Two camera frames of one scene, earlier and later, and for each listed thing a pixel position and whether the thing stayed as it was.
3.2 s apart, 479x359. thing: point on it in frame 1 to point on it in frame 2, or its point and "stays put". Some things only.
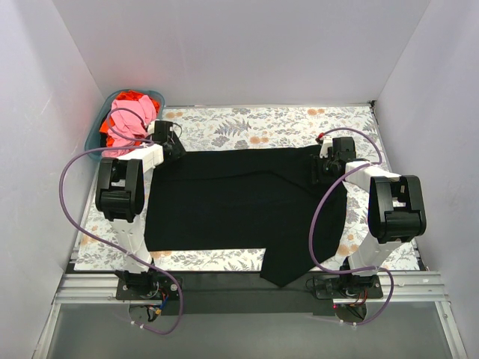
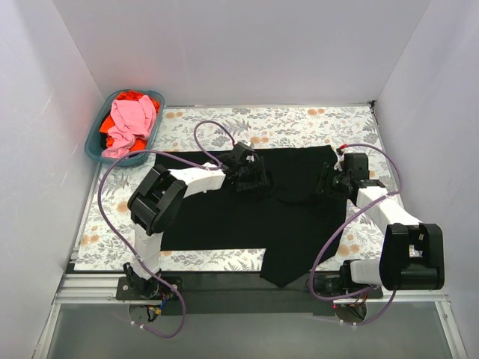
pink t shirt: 129,125 stays put
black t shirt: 245,200 stays put
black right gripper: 319,170 to 328,183
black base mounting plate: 244,293 stays put
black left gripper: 174,148 to 253,176
